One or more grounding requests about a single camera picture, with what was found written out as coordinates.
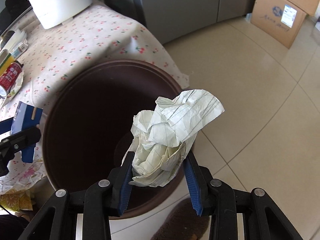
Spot red can with cartoon face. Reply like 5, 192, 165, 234
0, 61, 23, 98

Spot grey refrigerator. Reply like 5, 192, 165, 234
104, 0, 255, 44

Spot white nut snack bag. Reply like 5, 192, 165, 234
1, 71, 24, 108

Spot brown plastic trash bin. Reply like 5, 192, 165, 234
42, 60, 198, 220

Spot cherry print tablecloth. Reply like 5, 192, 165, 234
1, 2, 189, 194

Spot blue tissue pack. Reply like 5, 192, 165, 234
11, 101, 43, 163

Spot white stacked bowls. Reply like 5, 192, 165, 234
3, 29, 27, 52

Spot lower cardboard box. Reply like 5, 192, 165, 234
251, 0, 306, 49

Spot light blue milk carton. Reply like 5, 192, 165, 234
9, 39, 29, 60

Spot yellow green sponge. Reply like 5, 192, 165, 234
0, 49, 15, 76

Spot lined paper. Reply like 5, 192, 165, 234
128, 89, 225, 187

